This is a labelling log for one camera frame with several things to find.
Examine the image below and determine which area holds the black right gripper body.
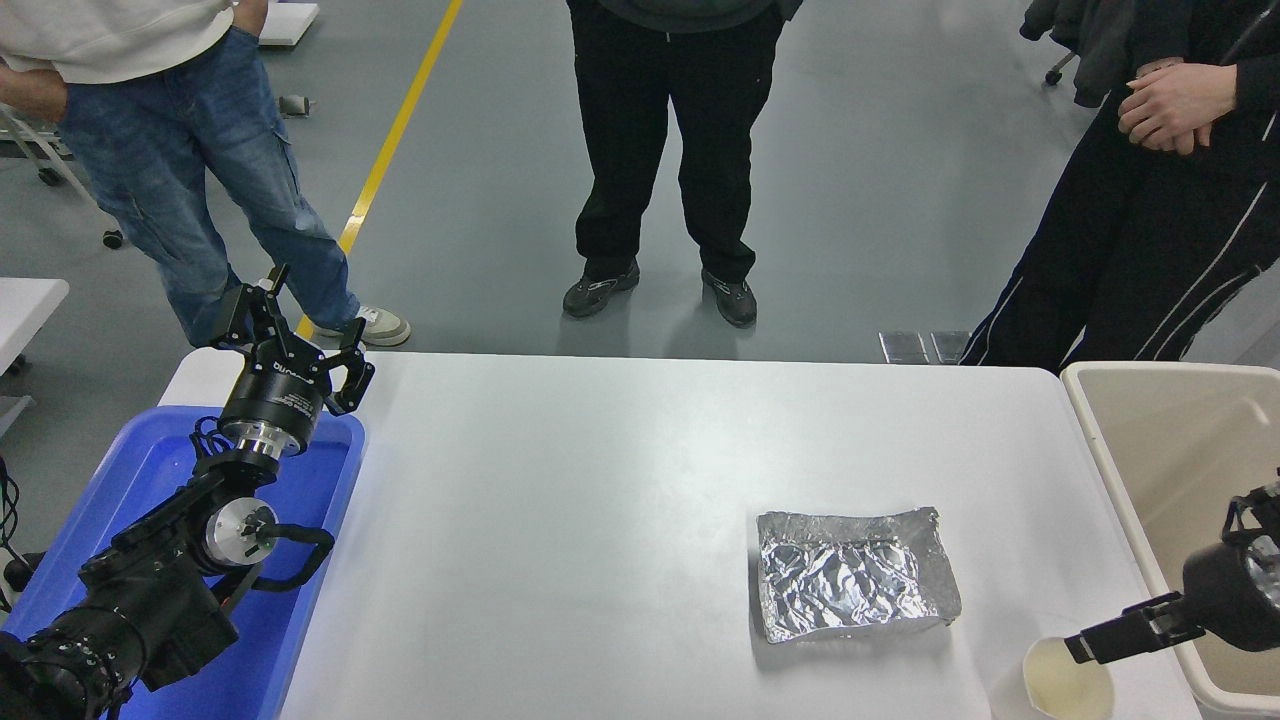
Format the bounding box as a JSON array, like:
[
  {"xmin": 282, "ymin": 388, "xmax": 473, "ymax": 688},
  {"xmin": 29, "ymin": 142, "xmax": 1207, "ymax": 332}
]
[{"xmin": 1183, "ymin": 538, "xmax": 1269, "ymax": 641}]

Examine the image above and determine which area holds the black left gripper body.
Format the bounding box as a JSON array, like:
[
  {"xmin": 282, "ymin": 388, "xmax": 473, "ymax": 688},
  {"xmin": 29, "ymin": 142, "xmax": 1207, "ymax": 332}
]
[{"xmin": 220, "ymin": 358, "xmax": 328, "ymax": 443}]

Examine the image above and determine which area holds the white paper cup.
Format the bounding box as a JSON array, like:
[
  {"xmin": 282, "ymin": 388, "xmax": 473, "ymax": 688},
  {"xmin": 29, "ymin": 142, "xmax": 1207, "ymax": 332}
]
[{"xmin": 1022, "ymin": 635, "xmax": 1116, "ymax": 720}]

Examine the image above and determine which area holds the person's right hand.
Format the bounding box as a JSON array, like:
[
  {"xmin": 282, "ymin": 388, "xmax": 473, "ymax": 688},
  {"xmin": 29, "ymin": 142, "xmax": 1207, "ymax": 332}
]
[{"xmin": 1143, "ymin": 124, "xmax": 1214, "ymax": 158}]

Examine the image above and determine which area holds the blue plastic tray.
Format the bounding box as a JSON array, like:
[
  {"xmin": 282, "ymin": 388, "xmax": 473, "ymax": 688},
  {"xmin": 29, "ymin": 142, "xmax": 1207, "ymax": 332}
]
[{"xmin": 0, "ymin": 405, "xmax": 366, "ymax": 720}]

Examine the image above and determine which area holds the large pale plastic bin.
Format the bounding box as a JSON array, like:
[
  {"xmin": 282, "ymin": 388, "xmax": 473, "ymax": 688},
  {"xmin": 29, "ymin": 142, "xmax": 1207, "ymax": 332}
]
[{"xmin": 1060, "ymin": 361, "xmax": 1280, "ymax": 720}]

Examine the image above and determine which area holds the person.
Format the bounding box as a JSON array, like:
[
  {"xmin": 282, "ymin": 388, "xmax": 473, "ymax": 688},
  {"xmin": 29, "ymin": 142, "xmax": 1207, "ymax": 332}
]
[
  {"xmin": 960, "ymin": 0, "xmax": 1280, "ymax": 376},
  {"xmin": 562, "ymin": 0, "xmax": 804, "ymax": 329},
  {"xmin": 0, "ymin": 0, "xmax": 412, "ymax": 349}
]

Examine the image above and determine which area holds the white side table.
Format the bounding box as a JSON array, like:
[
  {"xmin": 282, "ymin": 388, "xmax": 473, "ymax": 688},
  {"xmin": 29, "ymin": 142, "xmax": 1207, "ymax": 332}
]
[{"xmin": 0, "ymin": 277, "xmax": 71, "ymax": 436}]

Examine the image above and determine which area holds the crumpled silver foil tray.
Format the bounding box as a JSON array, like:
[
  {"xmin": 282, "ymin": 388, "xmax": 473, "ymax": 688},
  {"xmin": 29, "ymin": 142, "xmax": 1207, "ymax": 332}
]
[{"xmin": 756, "ymin": 506, "xmax": 963, "ymax": 646}]

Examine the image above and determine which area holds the flat white board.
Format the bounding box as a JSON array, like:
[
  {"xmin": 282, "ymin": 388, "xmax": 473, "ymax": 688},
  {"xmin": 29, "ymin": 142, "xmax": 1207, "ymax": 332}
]
[{"xmin": 258, "ymin": 0, "xmax": 321, "ymax": 48}]

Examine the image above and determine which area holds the chair with dark jacket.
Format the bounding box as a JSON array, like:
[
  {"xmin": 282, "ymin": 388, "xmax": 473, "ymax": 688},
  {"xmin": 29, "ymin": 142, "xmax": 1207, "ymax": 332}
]
[{"xmin": 1020, "ymin": 0, "xmax": 1143, "ymax": 109}]

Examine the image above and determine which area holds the metal cart frame with casters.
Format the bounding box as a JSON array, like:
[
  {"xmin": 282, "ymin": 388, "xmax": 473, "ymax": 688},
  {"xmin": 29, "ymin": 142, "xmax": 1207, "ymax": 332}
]
[{"xmin": 0, "ymin": 100, "xmax": 126, "ymax": 251}]

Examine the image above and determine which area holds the black cable bundle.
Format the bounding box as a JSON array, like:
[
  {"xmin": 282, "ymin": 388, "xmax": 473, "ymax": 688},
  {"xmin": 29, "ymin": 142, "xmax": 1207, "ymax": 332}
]
[{"xmin": 0, "ymin": 455, "xmax": 46, "ymax": 613}]

